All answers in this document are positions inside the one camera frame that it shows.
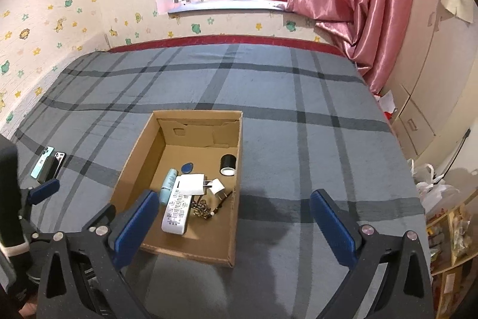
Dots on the wooden shelf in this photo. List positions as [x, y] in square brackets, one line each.
[448, 278]

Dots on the red mattress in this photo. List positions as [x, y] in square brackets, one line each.
[224, 39]

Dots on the teal cosmetic bottle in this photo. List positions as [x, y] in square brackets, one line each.
[168, 184]

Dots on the blue oval key fob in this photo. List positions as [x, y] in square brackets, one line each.
[187, 168]

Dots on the teal smartphone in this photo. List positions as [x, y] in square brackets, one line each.
[43, 158]

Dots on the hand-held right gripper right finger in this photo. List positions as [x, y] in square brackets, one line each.
[332, 225]

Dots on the white remote control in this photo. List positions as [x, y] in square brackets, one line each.
[175, 214]

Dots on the black tape roll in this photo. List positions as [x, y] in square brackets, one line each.
[227, 162]

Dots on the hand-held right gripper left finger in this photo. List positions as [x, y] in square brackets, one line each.
[138, 225]

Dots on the cardboard box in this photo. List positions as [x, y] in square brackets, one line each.
[198, 154]

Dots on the white plastic bags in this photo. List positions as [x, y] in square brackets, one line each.
[433, 192]

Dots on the grey plaid blanket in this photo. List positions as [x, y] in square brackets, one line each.
[298, 154]

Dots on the large white charger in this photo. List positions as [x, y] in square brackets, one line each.
[192, 183]

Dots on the black and white smartphone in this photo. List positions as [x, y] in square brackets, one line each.
[59, 158]

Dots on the small white charger cube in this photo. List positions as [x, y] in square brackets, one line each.
[216, 188]

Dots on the beige wardrobe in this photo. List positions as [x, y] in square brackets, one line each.
[429, 61]

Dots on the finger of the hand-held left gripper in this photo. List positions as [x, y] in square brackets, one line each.
[44, 190]

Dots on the red and white paper scraps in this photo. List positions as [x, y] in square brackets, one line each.
[386, 104]

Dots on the black power bank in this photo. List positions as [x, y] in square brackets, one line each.
[46, 171]

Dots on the grey window sill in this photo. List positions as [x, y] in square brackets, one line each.
[224, 7]

